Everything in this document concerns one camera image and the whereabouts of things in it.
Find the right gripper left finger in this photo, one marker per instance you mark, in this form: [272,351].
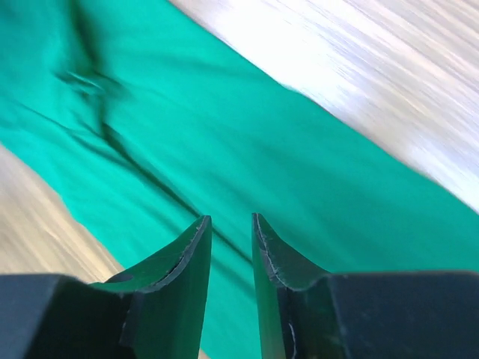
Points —
[165,297]

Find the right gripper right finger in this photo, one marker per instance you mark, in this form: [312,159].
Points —
[296,312]

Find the green t shirt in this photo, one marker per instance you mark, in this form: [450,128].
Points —
[141,120]

